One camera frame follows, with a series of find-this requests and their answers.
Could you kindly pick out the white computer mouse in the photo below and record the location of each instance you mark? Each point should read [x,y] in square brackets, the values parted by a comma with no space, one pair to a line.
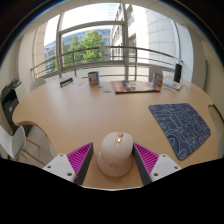
[115,156]

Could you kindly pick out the printed mug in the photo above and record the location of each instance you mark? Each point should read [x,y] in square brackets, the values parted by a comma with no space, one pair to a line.
[157,81]
[93,79]

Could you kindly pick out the white chair with wooden legs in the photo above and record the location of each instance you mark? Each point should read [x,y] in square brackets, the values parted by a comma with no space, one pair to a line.
[13,143]

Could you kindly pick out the dark blue patterned mouse pad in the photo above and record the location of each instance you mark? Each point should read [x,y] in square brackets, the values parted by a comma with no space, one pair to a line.
[181,128]

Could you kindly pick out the black cylindrical speaker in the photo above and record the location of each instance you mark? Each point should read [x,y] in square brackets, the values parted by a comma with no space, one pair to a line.
[178,72]

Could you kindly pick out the small dark blue box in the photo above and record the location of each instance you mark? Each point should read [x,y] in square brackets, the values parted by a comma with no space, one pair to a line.
[66,82]

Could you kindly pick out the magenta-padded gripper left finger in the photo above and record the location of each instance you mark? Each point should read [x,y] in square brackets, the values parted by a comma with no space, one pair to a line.
[60,165]

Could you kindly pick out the white illustrated booklet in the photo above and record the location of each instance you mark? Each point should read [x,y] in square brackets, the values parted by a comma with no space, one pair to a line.
[172,85]

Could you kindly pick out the black and white printer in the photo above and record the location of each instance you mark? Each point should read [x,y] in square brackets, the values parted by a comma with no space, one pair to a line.
[9,100]

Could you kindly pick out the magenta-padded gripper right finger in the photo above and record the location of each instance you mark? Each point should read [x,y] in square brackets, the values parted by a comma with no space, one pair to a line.
[164,165]

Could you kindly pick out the red magazine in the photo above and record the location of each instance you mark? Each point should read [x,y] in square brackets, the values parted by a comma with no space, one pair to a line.
[131,86]

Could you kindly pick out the metal balcony railing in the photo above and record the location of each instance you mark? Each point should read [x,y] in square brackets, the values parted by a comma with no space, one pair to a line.
[100,48]

